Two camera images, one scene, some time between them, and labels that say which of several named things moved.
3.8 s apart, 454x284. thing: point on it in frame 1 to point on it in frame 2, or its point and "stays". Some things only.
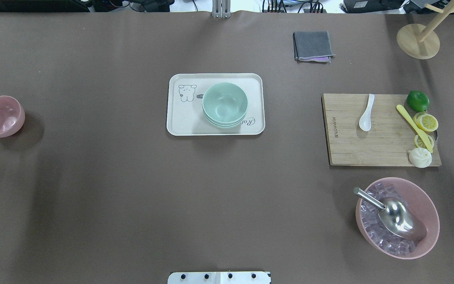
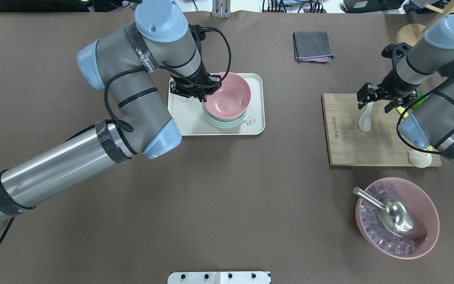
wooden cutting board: [388, 142] stays
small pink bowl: [0, 116] to [231, 100]
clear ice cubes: [385, 239] stays
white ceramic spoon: [365, 123] stays
